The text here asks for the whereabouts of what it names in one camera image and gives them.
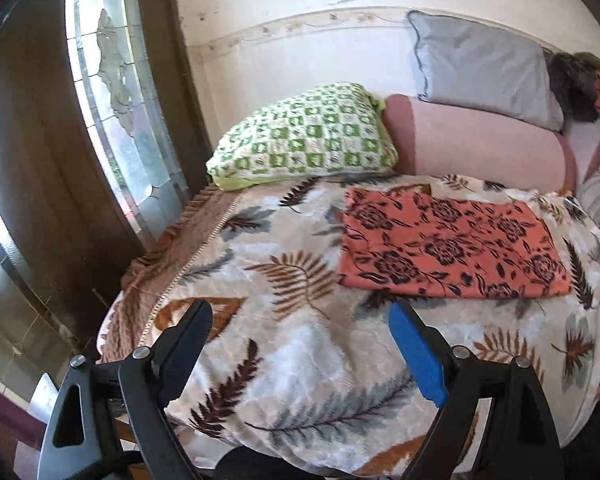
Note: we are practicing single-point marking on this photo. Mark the grey pillow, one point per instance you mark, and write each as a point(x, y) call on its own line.
point(471, 65)

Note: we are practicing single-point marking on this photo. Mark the orange floral garment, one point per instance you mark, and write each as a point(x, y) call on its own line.
point(417, 245)

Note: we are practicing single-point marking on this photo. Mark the pile of dark clothes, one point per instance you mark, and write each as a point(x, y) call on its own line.
point(575, 82)

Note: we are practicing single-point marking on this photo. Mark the patterned glass window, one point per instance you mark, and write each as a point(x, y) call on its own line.
point(120, 108)

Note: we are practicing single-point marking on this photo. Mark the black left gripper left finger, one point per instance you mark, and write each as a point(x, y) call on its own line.
point(110, 416)

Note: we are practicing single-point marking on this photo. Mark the pink bolster pillow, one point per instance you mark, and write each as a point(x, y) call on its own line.
point(435, 139)

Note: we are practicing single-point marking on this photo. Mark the green white patterned pillow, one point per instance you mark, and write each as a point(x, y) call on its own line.
point(330, 129)

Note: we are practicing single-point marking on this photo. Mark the leaf-patterned fleece blanket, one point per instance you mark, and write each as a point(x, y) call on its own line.
point(302, 368)

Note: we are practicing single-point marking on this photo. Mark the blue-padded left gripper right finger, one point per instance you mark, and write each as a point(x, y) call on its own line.
point(520, 440)

